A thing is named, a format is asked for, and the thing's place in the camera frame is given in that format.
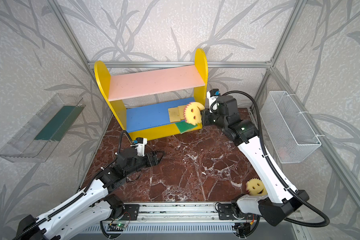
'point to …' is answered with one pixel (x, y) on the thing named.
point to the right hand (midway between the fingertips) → (201, 107)
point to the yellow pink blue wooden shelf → (151, 121)
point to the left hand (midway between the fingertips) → (162, 150)
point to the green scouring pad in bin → (59, 125)
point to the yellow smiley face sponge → (255, 187)
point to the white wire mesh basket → (292, 137)
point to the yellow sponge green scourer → (185, 127)
